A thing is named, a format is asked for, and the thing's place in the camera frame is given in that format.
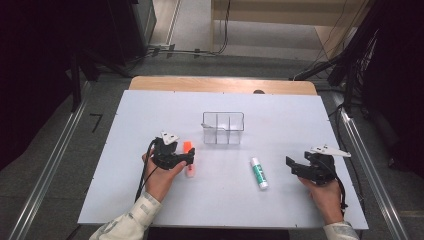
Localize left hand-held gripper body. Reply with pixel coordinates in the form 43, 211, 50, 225
151, 131, 188, 171

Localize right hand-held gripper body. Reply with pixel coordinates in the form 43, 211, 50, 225
301, 144, 352, 186

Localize orange highlighter marker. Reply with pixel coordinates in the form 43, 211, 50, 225
182, 141, 197, 178

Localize white green glue stick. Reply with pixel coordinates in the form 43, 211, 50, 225
249, 157, 269, 190

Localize clear plastic organizer box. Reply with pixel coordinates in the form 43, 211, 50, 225
200, 111, 245, 146

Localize person's left hand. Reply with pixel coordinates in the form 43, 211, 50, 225
142, 148, 188, 203

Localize person's right hand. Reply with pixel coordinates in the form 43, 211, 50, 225
298, 176, 344, 225

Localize dark curtain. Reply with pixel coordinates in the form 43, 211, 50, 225
363, 0, 424, 178
0, 0, 111, 171

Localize dark cabinet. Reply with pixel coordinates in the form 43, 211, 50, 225
109, 0, 158, 66

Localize light wooden furniture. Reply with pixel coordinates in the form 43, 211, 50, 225
210, 0, 371, 61

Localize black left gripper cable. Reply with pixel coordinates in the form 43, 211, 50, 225
134, 138, 159, 203

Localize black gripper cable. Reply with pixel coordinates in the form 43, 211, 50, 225
332, 173, 350, 210
134, 138, 159, 203

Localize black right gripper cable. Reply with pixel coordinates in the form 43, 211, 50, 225
332, 173, 350, 210

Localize aluminium floor rail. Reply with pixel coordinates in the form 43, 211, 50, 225
8, 81, 93, 240
331, 91, 411, 240

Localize floor cables with clips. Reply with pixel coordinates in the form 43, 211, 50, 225
146, 43, 218, 58

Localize black frame with cables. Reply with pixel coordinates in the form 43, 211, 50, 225
289, 19, 381, 116

